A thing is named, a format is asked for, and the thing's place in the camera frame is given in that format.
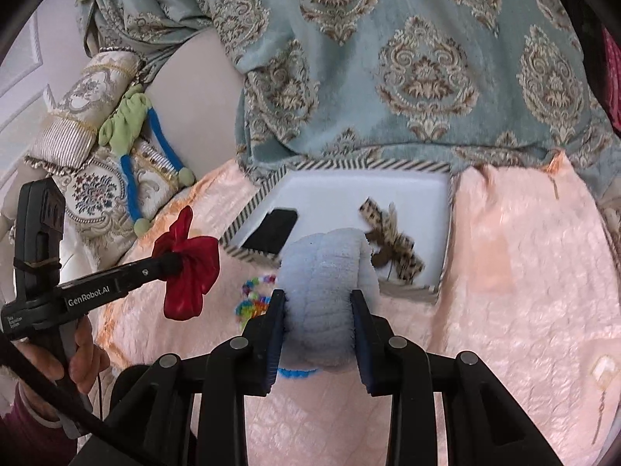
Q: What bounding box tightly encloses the striped cardboard box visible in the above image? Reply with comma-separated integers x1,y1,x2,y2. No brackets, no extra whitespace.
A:
219,158,457,306

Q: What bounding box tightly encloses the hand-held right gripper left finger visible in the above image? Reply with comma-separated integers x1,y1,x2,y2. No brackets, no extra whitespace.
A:
109,289,288,466

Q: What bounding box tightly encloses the floral embroidered cushion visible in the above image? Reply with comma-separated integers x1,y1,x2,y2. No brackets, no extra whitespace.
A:
63,138,195,253

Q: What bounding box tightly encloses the red fabric hair bow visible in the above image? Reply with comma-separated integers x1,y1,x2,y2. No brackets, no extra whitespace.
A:
151,206,221,321

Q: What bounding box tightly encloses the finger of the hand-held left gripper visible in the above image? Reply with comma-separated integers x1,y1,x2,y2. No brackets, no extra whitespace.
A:
138,251,182,282

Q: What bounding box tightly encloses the black cable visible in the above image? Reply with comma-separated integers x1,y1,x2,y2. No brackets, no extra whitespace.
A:
0,337,166,466

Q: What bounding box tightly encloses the colourful flower bead bracelet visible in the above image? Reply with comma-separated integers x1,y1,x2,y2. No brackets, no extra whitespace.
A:
235,274,279,328

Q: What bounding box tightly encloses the pink patterned cloth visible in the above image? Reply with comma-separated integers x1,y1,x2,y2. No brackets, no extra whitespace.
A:
600,24,621,132

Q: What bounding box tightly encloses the striped embroidered bolster cushion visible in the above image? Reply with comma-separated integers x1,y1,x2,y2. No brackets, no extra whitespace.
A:
24,49,146,176

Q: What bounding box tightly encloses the teal damask blanket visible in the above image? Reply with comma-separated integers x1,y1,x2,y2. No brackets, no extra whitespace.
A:
80,0,607,185

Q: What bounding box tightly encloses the black cloth hair band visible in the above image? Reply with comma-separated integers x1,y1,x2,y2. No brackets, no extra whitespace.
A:
241,208,299,256

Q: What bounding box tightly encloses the cream cushion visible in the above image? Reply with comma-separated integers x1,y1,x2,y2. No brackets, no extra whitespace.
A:
146,26,253,205

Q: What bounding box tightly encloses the person's left hand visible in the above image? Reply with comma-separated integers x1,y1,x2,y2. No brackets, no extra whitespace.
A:
19,318,110,421

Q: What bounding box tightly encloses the light blue fluffy scrunchie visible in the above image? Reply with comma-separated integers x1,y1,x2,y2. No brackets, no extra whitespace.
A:
279,229,382,374

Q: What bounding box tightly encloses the leopard print hair bow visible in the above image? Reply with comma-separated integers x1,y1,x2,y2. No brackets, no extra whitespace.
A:
358,197,425,283

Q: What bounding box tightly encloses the green and blue plush toy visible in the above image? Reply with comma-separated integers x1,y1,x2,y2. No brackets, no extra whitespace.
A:
98,85,196,236

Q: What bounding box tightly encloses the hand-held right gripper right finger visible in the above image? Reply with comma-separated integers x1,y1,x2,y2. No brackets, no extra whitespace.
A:
349,289,539,466

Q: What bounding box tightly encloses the peach quilted blanket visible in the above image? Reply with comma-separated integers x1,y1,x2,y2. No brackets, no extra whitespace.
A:
92,153,617,466

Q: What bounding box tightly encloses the white panelled door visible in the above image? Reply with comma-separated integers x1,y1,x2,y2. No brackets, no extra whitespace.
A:
0,10,66,205

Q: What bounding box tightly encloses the person's left forearm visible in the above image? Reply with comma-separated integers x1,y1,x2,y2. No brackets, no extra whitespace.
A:
0,381,73,466

